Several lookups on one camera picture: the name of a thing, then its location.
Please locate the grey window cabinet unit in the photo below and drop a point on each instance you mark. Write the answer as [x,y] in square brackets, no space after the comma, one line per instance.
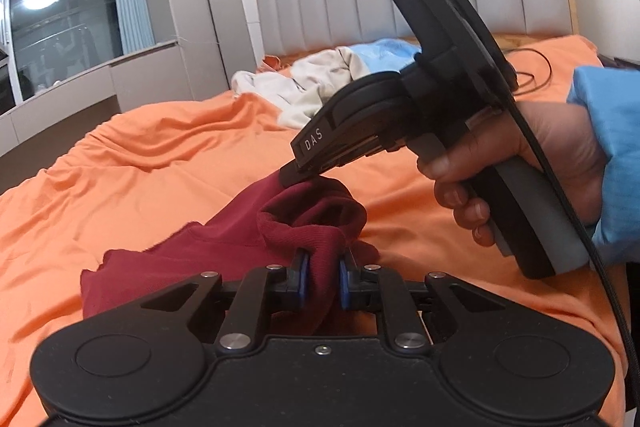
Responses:
[198,45]

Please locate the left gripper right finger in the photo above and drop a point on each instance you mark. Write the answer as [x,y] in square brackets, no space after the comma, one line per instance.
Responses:
[439,313]

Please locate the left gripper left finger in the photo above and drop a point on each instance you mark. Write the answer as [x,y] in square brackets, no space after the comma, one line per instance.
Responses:
[234,316]

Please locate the window with open pane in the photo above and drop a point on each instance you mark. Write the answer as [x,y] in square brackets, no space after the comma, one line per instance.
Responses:
[53,40]

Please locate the cream white garment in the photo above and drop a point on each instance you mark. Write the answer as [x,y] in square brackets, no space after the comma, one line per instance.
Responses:
[310,83]

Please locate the person's right hand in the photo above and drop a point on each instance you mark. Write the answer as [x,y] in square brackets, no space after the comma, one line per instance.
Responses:
[565,134]

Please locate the blue sleeved right forearm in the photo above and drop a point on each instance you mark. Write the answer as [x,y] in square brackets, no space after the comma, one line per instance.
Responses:
[611,97]

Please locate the dark red t-shirt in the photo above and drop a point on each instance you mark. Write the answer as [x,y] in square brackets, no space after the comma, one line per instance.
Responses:
[266,223]

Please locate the orange bed sheet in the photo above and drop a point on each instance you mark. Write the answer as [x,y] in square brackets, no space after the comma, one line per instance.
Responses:
[142,175]

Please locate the light blue garment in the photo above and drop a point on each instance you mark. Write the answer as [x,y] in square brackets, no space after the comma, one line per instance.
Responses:
[386,55]

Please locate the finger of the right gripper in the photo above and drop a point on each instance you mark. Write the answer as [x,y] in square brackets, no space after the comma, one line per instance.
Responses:
[291,174]

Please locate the orange garment near headboard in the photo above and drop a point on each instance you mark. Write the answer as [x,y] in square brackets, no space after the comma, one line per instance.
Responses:
[272,63]

